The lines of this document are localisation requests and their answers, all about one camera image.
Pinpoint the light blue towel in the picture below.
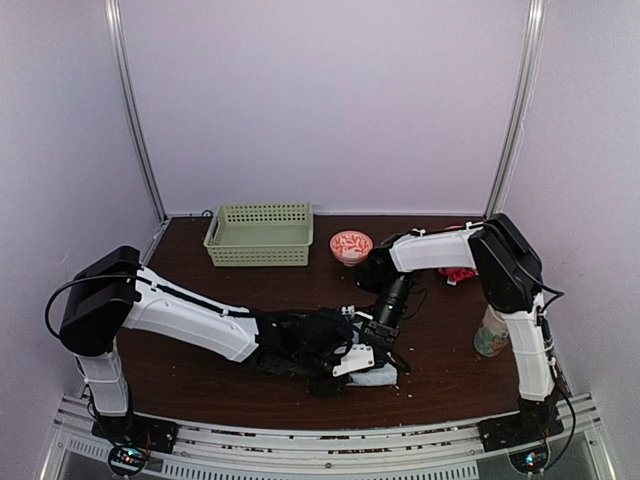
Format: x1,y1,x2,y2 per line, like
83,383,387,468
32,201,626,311
347,321,398,387

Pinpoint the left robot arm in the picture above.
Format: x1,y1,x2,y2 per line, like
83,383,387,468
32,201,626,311
44,246,353,444

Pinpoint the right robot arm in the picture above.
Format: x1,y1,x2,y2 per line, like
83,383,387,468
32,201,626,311
355,213,559,442

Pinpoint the red patterned white bowl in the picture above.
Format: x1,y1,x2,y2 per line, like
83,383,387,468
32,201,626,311
329,230,374,267

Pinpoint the pink towel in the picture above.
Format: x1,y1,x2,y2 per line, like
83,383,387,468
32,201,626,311
438,224,479,287

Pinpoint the cream floral mug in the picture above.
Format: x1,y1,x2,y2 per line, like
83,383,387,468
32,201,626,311
473,305,510,358

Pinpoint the green plastic basket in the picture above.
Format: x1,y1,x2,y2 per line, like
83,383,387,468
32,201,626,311
203,202,314,268

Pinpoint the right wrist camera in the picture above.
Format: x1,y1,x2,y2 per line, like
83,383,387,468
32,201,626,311
339,305,373,323

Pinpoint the front aluminium rail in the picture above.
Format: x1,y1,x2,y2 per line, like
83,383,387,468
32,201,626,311
49,392,601,480

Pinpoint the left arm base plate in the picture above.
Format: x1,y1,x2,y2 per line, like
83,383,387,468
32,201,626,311
91,415,179,454

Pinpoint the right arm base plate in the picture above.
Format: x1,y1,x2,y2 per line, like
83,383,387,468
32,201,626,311
477,413,564,452

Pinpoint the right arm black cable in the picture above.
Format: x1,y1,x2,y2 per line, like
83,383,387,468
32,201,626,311
482,219,566,351

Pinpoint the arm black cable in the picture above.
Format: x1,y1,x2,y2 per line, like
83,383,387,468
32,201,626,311
482,219,566,351
43,272,146,346

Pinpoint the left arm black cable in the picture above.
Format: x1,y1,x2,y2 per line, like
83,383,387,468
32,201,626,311
43,272,146,346

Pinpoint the right aluminium frame post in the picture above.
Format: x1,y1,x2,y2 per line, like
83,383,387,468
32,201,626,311
483,0,547,218

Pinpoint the aluminium frame post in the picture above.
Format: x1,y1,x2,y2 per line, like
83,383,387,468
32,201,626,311
483,0,547,218
104,0,168,223

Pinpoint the left aluminium frame post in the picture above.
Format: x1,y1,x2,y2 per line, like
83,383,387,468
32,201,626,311
104,0,168,223

